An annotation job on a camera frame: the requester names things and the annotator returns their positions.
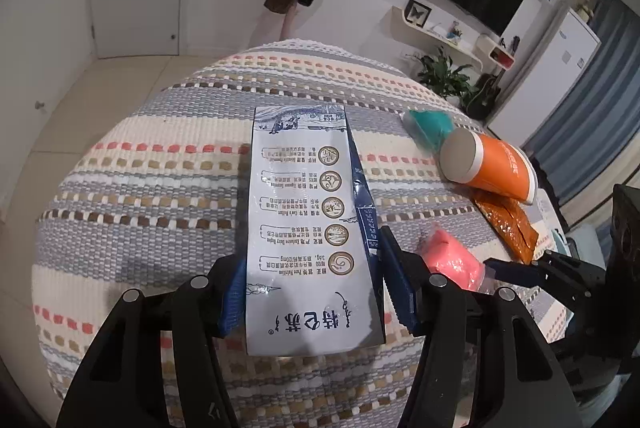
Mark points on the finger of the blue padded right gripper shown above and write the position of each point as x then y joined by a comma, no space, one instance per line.
402,275

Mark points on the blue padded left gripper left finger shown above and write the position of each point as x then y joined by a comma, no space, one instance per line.
230,279

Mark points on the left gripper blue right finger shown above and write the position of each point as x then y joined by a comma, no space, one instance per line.
518,274

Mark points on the pink plastic bag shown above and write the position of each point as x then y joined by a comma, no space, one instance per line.
444,254

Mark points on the white blue tea packet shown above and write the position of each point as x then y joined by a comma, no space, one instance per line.
313,278

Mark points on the orange foil wrapper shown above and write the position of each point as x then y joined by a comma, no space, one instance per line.
509,220

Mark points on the striped woven blanket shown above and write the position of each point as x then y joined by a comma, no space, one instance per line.
124,281

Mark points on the teal plastic bag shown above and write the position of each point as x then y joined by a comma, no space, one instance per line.
428,128

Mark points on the blue curtains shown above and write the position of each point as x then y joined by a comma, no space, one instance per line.
600,114

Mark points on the white refrigerator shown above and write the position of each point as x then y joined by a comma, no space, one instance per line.
560,59

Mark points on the black acoustic guitar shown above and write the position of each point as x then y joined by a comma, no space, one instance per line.
484,96

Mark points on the green potted plant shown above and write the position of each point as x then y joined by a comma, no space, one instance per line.
438,73

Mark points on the white red cubby shelf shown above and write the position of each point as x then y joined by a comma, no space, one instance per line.
492,54

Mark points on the white curved wall shelf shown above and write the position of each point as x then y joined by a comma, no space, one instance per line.
407,33

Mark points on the butterfly picture frame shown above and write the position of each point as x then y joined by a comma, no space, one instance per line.
416,13

